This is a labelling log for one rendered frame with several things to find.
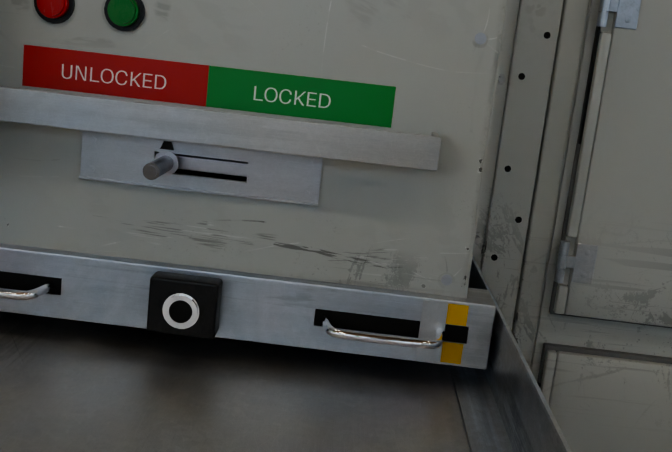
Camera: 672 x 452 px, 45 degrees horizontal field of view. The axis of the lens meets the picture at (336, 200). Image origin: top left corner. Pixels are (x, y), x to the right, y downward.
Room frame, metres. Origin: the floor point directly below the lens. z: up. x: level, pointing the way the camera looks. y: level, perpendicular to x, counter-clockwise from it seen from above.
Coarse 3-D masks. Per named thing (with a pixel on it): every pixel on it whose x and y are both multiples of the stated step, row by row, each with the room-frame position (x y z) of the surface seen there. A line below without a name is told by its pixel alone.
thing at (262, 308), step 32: (0, 256) 0.70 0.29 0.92; (32, 256) 0.70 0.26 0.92; (64, 256) 0.70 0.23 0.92; (96, 256) 0.70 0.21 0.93; (0, 288) 0.70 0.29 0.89; (32, 288) 0.70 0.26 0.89; (64, 288) 0.70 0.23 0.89; (96, 288) 0.70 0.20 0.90; (128, 288) 0.70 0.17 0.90; (224, 288) 0.69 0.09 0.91; (256, 288) 0.69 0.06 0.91; (288, 288) 0.69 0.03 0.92; (320, 288) 0.69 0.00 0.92; (352, 288) 0.69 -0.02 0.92; (96, 320) 0.70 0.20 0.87; (128, 320) 0.70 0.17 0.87; (224, 320) 0.69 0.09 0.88; (256, 320) 0.69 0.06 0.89; (288, 320) 0.69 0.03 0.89; (320, 320) 0.69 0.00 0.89; (352, 320) 0.69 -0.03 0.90; (384, 320) 0.69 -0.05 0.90; (416, 320) 0.69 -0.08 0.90; (480, 320) 0.69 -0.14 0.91; (352, 352) 0.69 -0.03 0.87; (384, 352) 0.69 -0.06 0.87; (480, 352) 0.69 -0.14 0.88
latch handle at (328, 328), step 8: (328, 320) 0.68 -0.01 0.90; (328, 328) 0.66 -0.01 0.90; (336, 328) 0.66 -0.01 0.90; (336, 336) 0.65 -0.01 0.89; (344, 336) 0.65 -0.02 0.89; (352, 336) 0.65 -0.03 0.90; (360, 336) 0.65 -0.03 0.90; (368, 336) 0.65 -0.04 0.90; (376, 336) 0.65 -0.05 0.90; (384, 336) 0.65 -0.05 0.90; (392, 336) 0.65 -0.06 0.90; (440, 336) 0.67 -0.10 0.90; (392, 344) 0.65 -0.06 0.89; (400, 344) 0.65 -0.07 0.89; (408, 344) 0.65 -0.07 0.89; (416, 344) 0.65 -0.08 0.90; (424, 344) 0.65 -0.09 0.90; (432, 344) 0.65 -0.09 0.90; (440, 344) 0.66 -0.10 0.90
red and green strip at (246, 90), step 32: (32, 64) 0.71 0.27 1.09; (64, 64) 0.71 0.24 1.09; (96, 64) 0.71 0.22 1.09; (128, 64) 0.71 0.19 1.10; (160, 64) 0.71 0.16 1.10; (192, 64) 0.71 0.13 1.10; (128, 96) 0.71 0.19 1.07; (160, 96) 0.71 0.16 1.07; (192, 96) 0.71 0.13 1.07; (224, 96) 0.71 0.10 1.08; (256, 96) 0.70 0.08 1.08; (288, 96) 0.70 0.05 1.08; (320, 96) 0.70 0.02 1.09; (352, 96) 0.70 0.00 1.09; (384, 96) 0.70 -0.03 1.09
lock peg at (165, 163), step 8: (168, 144) 0.70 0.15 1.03; (160, 152) 0.70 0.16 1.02; (168, 152) 0.70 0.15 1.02; (160, 160) 0.67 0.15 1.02; (168, 160) 0.69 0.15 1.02; (176, 160) 0.70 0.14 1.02; (144, 168) 0.65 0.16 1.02; (152, 168) 0.65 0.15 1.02; (160, 168) 0.66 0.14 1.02; (168, 168) 0.68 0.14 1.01; (176, 168) 0.70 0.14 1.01; (152, 176) 0.65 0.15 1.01
